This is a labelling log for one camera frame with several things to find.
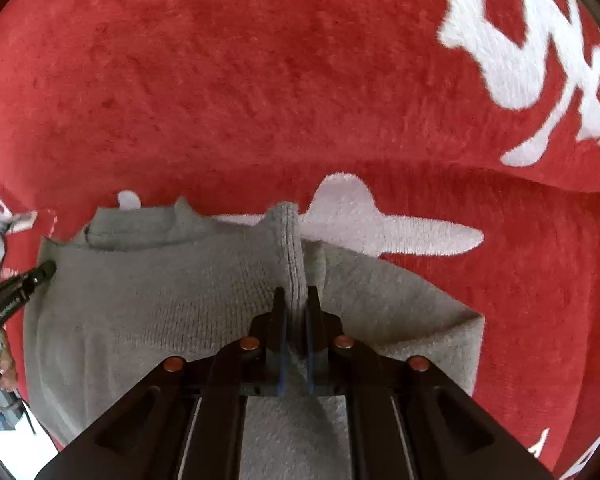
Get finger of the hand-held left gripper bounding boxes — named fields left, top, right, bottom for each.
left=19, top=260, right=57, bottom=292

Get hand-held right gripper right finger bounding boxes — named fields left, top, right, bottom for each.
left=305, top=285, right=556, bottom=480

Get red printed blanket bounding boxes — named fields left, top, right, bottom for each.
left=0, top=0, right=600, bottom=480

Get grey knit sweater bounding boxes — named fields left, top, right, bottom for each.
left=22, top=197, right=483, bottom=480

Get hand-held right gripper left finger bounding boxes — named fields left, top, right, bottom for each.
left=34, top=287, right=289, bottom=480

